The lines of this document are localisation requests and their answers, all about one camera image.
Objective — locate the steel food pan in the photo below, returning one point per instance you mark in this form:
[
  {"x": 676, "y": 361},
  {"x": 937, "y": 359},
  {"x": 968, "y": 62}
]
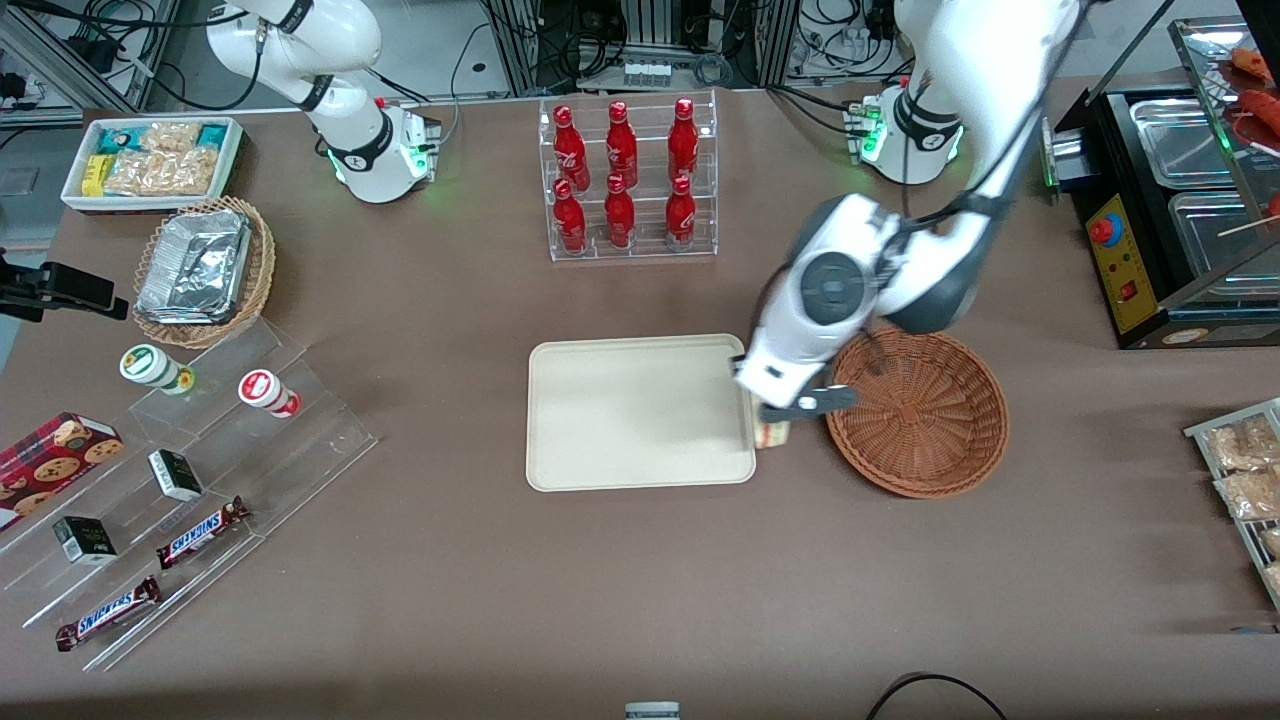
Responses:
[
  {"x": 1215, "y": 240},
  {"x": 1180, "y": 140}
]

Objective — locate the clear bag of snacks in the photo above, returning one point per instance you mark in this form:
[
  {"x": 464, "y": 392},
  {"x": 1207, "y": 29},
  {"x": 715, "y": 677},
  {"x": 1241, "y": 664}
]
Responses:
[
  {"x": 1250, "y": 493},
  {"x": 1272, "y": 541},
  {"x": 1242, "y": 443},
  {"x": 1274, "y": 578}
]

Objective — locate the white plastic snack bin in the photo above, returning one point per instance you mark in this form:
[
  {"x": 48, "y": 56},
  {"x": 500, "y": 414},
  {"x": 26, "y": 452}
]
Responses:
[{"x": 75, "y": 195}]

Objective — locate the Snickers chocolate bar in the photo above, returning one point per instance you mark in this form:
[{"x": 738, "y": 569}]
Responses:
[
  {"x": 200, "y": 532},
  {"x": 108, "y": 613}
]

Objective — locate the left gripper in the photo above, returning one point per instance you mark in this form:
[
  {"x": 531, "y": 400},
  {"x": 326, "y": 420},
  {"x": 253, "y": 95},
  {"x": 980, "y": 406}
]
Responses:
[{"x": 736, "y": 361}]

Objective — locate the white power strip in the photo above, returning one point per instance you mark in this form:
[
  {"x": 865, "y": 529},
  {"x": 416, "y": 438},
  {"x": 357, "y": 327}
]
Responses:
[{"x": 646, "y": 72}]

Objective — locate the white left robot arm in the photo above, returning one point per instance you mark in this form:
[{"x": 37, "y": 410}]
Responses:
[{"x": 1000, "y": 60}]

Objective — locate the black hot food appliance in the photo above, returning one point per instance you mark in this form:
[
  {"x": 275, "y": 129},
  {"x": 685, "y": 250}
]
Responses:
[{"x": 1130, "y": 290}]

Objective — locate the light wicker basket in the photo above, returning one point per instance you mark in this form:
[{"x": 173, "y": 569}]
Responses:
[{"x": 255, "y": 280}]

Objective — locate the teal snack pack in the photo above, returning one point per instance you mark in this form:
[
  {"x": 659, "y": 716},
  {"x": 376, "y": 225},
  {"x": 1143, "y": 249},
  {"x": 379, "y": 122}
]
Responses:
[
  {"x": 212, "y": 135},
  {"x": 116, "y": 140}
]

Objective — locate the red sausage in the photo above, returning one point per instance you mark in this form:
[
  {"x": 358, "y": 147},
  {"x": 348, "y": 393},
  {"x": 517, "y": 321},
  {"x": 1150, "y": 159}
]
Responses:
[
  {"x": 1262, "y": 103},
  {"x": 1250, "y": 62}
]

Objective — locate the red lid yogurt cup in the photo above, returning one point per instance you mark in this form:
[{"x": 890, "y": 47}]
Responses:
[{"x": 265, "y": 390}]

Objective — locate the small grey device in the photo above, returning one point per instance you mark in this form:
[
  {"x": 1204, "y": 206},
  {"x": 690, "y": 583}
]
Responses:
[{"x": 652, "y": 711}]

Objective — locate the yellow snack pack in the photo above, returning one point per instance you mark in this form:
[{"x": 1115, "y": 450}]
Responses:
[{"x": 95, "y": 173}]

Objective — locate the clear bag of crackers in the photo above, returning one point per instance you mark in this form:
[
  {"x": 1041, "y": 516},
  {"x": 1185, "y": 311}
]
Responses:
[
  {"x": 170, "y": 136},
  {"x": 160, "y": 172}
]

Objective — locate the aluminium frame post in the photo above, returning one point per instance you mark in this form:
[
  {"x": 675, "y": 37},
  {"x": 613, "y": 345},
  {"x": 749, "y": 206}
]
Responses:
[{"x": 520, "y": 45}]

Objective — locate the small black carton box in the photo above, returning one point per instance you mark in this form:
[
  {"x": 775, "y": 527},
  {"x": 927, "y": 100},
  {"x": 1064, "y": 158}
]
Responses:
[
  {"x": 85, "y": 540},
  {"x": 175, "y": 476}
]

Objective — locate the clear acrylic bottle rack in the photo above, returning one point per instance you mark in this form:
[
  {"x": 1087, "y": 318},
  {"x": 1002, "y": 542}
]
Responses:
[{"x": 630, "y": 250}]

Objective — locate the green sunflower yogurt cup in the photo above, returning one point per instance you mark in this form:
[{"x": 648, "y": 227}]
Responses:
[{"x": 150, "y": 366}]

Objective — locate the cream plastic serving tray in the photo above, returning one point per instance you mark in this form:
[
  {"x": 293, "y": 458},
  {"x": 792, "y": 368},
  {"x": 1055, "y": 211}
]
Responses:
[{"x": 640, "y": 410}]

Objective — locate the clear acrylic stepped display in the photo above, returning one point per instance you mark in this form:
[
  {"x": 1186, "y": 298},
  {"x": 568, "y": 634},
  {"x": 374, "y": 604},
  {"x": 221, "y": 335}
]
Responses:
[{"x": 300, "y": 450}]

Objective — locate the red cola bottle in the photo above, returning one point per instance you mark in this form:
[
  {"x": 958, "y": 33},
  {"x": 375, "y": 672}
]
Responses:
[
  {"x": 680, "y": 211},
  {"x": 570, "y": 218},
  {"x": 619, "y": 213},
  {"x": 683, "y": 138},
  {"x": 571, "y": 147},
  {"x": 621, "y": 143}
]

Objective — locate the tray of packaged snacks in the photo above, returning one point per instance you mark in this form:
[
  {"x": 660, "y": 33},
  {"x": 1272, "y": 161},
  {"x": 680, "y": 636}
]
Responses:
[{"x": 1200, "y": 432}]

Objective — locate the brown wicker basket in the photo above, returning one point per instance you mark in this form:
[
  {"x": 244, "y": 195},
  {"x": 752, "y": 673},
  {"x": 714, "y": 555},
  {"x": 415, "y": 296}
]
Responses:
[{"x": 920, "y": 420}]

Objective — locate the red tartan cookie box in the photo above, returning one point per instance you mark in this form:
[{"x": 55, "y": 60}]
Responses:
[{"x": 50, "y": 465}]

